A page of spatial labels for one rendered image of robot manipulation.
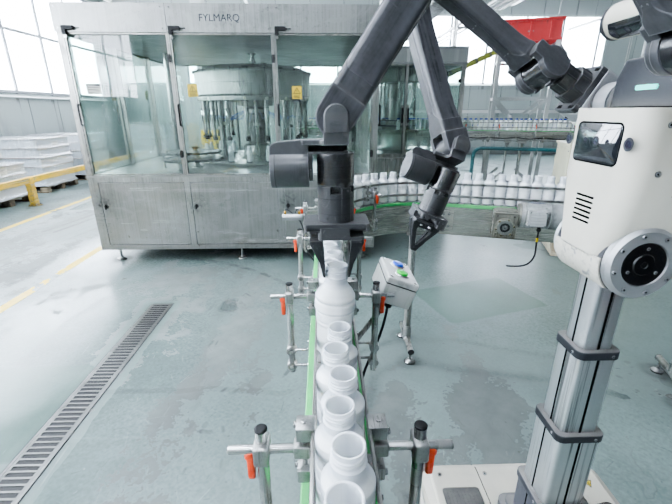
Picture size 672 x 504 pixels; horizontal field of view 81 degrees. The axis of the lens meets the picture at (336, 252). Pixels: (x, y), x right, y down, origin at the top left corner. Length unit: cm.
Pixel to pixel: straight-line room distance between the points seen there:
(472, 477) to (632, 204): 110
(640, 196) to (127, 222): 419
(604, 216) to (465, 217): 141
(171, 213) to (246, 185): 82
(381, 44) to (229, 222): 365
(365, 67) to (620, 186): 59
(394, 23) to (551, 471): 118
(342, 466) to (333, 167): 38
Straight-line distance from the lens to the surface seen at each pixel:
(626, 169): 97
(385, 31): 61
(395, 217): 230
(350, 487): 43
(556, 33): 750
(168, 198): 427
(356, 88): 59
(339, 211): 60
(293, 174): 59
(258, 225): 411
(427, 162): 90
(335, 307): 66
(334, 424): 49
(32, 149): 945
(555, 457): 134
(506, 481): 172
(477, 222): 235
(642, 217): 100
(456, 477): 168
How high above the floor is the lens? 149
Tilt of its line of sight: 20 degrees down
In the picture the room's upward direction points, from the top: straight up
